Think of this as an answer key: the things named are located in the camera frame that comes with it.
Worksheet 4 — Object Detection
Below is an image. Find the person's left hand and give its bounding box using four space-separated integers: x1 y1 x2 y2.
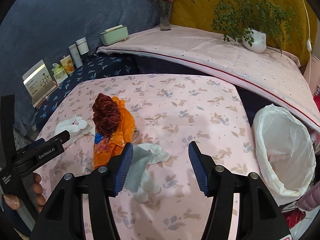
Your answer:
3 173 46 212

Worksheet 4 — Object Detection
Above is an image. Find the grey cloth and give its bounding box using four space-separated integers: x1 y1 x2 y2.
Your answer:
124 143 155 193

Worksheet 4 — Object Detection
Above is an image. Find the white frilly cloth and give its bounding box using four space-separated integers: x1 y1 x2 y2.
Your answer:
133 143 170 203

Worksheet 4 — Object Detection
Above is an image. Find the orange plastic bag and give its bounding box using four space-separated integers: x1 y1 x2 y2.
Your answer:
93 96 135 168

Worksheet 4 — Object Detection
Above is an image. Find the dark red crumpled paper flower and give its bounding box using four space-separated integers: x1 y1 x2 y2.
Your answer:
92 93 121 137

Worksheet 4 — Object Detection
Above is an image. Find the white crumpled tissue left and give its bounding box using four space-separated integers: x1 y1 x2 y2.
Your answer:
54 115 88 135

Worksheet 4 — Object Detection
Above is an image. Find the pink rabbit print tablecloth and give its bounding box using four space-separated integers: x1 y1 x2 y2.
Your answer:
40 74 259 239

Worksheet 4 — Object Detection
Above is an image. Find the green tissue pack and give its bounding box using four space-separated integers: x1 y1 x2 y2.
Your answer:
52 63 68 84

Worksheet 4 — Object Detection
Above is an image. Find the red thermos bottle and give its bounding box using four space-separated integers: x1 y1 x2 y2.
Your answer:
283 208 306 229

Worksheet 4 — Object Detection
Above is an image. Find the navy floral cloth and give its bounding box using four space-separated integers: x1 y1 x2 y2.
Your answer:
35 53 140 131

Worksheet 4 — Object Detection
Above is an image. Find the mauve puffer jacket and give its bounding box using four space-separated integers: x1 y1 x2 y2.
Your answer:
296 181 320 211

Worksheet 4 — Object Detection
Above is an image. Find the orange patterned small box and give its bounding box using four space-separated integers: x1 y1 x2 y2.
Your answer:
60 55 75 75

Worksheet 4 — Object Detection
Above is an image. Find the tall white bottle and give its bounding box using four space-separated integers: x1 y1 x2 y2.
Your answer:
68 44 83 68

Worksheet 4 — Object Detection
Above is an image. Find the pink dotted mattress cover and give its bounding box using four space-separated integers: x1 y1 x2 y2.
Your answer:
97 25 319 131

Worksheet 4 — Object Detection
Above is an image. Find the white round jar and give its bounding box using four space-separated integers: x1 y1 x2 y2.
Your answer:
76 37 89 55

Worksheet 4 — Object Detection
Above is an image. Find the pale green tissue box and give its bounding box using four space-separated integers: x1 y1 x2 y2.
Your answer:
99 24 129 46

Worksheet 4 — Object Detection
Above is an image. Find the white plant pot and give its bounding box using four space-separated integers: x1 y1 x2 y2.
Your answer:
242 28 266 54

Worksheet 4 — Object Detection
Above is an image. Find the glass flower vase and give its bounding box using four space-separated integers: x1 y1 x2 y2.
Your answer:
159 2 171 31

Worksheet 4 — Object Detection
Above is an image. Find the green leafy plant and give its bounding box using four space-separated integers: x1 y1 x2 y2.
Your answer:
191 0 302 49

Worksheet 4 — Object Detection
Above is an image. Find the white cable with switch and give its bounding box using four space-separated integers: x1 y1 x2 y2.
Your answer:
299 0 315 86

